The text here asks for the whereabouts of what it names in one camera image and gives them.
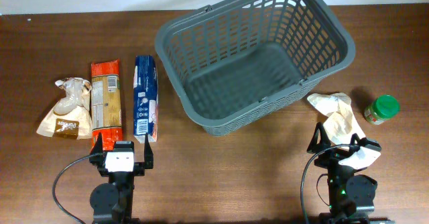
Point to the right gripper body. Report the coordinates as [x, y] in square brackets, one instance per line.
[332, 163]

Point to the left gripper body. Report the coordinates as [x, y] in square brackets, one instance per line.
[139, 170]

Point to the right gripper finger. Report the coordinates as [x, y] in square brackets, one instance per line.
[356, 141]
[319, 141]

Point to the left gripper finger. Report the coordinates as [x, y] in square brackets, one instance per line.
[148, 153]
[97, 149]

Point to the clear bag with brown label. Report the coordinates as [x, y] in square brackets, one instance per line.
[70, 117]

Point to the orange pasta packet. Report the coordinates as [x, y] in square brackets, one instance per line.
[106, 103]

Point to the blue carton box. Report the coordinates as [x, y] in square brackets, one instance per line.
[145, 99]

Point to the grey plastic shopping basket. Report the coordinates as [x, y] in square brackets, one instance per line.
[237, 61]

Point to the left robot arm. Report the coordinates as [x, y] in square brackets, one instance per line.
[112, 202]

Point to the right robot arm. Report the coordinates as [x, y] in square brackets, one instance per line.
[350, 194]

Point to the crumpled beige paper bag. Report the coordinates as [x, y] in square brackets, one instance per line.
[341, 123]

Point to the green lidded jar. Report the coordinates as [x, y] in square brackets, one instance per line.
[382, 109]

